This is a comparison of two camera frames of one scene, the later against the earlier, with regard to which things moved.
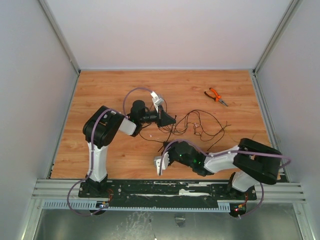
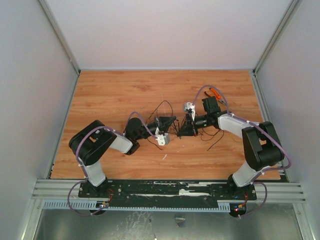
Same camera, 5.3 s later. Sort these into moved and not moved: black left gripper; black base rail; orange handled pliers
Moved: black left gripper
Not moved: orange handled pliers; black base rail
